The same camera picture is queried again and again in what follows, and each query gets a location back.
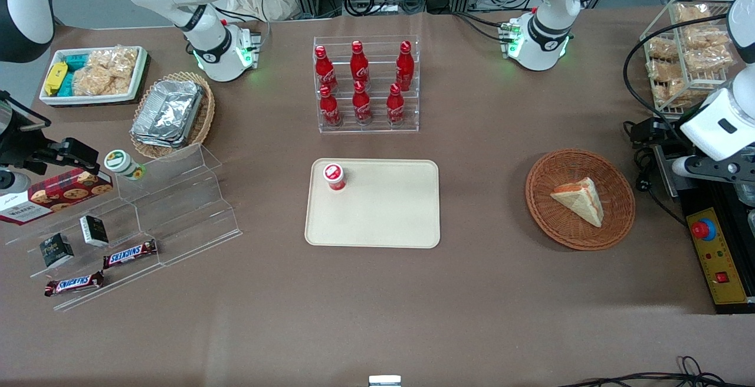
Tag yellow snack packet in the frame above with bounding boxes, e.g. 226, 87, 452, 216
44, 62, 69, 96

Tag beige plastic tray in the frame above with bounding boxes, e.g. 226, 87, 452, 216
304, 159, 441, 250

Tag clear bag brown snack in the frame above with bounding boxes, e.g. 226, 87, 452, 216
646, 38, 680, 61
646, 60, 686, 85
674, 2, 713, 25
684, 45, 736, 76
680, 24, 732, 51

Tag brown Snickers bar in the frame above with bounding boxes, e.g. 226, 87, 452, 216
103, 239, 158, 270
44, 270, 105, 297

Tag triangular sandwich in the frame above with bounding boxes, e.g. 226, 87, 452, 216
550, 177, 605, 228

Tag red lid small cup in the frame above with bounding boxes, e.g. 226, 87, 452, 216
323, 163, 347, 192

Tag white rectangular plastic bin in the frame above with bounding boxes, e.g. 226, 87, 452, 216
38, 45, 149, 106

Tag green lid yogurt cup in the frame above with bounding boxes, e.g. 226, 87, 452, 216
104, 150, 146, 182

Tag black yellow control box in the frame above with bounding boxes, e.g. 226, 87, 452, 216
678, 179, 755, 315

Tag clear acrylic stepped shelf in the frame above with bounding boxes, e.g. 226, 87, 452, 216
5, 142, 243, 312

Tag teal snack packet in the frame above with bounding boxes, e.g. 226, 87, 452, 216
59, 53, 90, 96

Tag black floor cables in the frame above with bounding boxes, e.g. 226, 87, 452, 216
557, 356, 755, 387

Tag clear bag rice crackers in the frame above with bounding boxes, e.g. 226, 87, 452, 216
72, 47, 140, 97

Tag red tartan cookie box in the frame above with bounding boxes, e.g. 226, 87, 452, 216
0, 168, 114, 226

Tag light oval wicker basket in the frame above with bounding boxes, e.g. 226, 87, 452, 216
130, 71, 216, 160

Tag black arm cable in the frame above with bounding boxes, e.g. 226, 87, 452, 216
623, 14, 732, 134

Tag red cola bottle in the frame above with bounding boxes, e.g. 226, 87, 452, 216
350, 41, 370, 86
396, 41, 415, 91
386, 83, 406, 126
352, 81, 373, 126
319, 85, 343, 127
314, 45, 339, 93

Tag small black box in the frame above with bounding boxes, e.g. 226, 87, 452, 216
40, 233, 75, 268
80, 215, 110, 248

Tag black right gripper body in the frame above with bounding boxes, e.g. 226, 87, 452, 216
0, 92, 52, 175

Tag stacked aluminium foil trays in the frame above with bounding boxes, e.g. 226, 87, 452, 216
131, 80, 205, 149

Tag brown round wicker basket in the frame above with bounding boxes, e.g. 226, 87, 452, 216
525, 149, 636, 251

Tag white wire basket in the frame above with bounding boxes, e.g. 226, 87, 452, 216
640, 0, 739, 120

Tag clear acrylic bottle rack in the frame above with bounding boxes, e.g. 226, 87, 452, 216
313, 35, 421, 134

